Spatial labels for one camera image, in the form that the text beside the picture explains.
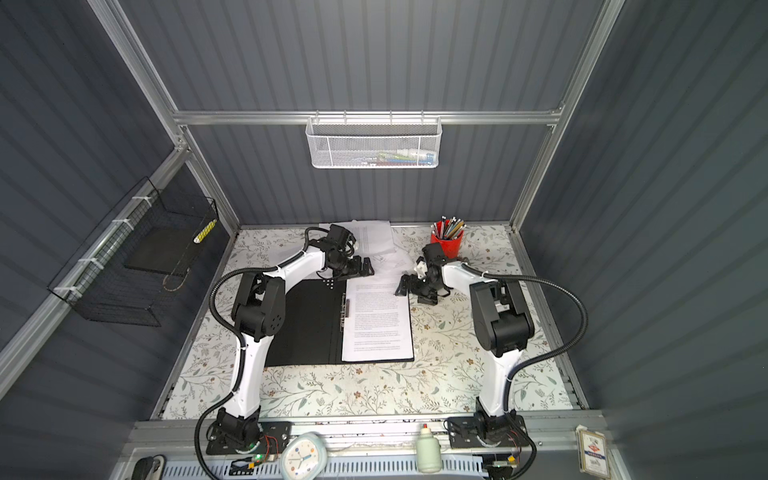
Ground diagram paper sheet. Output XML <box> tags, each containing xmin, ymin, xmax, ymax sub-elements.
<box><xmin>369</xmin><ymin>249</ymin><xmax>414</xmax><ymax>277</ymax></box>

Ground printed paper sheet back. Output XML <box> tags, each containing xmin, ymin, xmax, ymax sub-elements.
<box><xmin>335</xmin><ymin>220</ymin><xmax>395</xmax><ymax>257</ymax></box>

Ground printed paper sheet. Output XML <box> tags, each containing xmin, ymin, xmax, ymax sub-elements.
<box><xmin>335</xmin><ymin>220</ymin><xmax>395</xmax><ymax>257</ymax></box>
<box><xmin>341</xmin><ymin>275</ymin><xmax>415</xmax><ymax>363</ymax></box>

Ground orange folder black inside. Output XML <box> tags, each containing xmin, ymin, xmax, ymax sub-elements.
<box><xmin>263</xmin><ymin>277</ymin><xmax>416</xmax><ymax>368</ymax></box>

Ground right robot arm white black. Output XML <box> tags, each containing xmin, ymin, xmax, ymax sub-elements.
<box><xmin>395</xmin><ymin>243</ymin><xmax>589</xmax><ymax>436</ymax></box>

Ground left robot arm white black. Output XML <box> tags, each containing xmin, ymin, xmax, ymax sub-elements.
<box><xmin>201</xmin><ymin>224</ymin><xmax>374</xmax><ymax>454</ymax></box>

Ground red pen cup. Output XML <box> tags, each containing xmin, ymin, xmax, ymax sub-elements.
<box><xmin>430</xmin><ymin>231</ymin><xmax>464</xmax><ymax>259</ymax></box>

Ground pens in red cup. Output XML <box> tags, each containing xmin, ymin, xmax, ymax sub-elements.
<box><xmin>432</xmin><ymin>216</ymin><xmax>466</xmax><ymax>241</ymax></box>

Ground yellow marker in basket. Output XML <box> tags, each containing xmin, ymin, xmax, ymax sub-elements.
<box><xmin>193</xmin><ymin>219</ymin><xmax>218</xmax><ymax>244</ymax></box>

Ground white glue bottle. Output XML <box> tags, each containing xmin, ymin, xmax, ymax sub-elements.
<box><xmin>415</xmin><ymin>424</ymin><xmax>442</xmax><ymax>474</ymax></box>

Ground white table clock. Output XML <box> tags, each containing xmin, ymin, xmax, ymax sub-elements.
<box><xmin>280</xmin><ymin>432</ymin><xmax>328</xmax><ymax>480</ymax></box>

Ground playing card box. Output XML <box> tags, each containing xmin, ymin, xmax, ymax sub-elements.
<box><xmin>575</xmin><ymin>425</ymin><xmax>611</xmax><ymax>479</ymax></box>

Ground black stapler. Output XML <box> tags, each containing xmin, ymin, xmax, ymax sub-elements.
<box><xmin>130</xmin><ymin>455</ymin><xmax>166</xmax><ymax>480</ymax></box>

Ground white wire mesh basket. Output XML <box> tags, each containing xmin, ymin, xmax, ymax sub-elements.
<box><xmin>305</xmin><ymin>118</ymin><xmax>443</xmax><ymax>170</ymax></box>

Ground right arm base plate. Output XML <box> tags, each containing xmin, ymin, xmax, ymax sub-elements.
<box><xmin>443</xmin><ymin>412</ymin><xmax>531</xmax><ymax>450</ymax></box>

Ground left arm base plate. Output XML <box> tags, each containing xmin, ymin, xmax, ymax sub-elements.
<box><xmin>205</xmin><ymin>421</ymin><xmax>293</xmax><ymax>456</ymax></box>

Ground black wire mesh basket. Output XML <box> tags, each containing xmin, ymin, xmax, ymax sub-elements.
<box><xmin>48</xmin><ymin>181</ymin><xmax>219</xmax><ymax>327</ymax></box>

